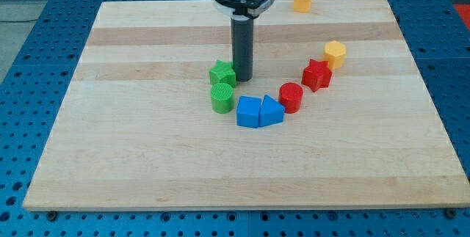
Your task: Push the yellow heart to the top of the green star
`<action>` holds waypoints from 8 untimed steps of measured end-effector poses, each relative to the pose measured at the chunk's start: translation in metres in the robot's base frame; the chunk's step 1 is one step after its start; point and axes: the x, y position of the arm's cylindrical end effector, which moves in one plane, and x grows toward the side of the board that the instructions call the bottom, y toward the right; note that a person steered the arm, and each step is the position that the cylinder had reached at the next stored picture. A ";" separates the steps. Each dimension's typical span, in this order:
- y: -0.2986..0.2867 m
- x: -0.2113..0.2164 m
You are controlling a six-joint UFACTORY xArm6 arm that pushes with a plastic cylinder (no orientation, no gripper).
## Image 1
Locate yellow heart block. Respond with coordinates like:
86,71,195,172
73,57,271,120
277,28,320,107
292,0,312,13

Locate light wooden board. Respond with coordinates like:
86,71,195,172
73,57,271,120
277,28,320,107
23,0,469,211

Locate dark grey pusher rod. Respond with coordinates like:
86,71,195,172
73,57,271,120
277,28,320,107
231,19,254,82

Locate red cylinder block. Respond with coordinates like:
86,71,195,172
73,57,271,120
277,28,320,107
278,82,303,114

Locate blue triangle block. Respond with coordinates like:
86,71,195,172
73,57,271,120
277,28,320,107
259,95,285,127

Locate blue cube block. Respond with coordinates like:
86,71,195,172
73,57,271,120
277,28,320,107
236,96,261,128

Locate red star block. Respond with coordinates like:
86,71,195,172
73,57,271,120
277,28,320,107
301,59,333,92

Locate green star block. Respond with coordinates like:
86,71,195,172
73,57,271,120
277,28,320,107
209,60,236,88

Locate yellow hexagon block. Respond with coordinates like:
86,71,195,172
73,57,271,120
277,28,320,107
323,40,347,70

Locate green cylinder block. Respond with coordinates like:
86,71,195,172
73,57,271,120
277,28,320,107
210,83,234,114

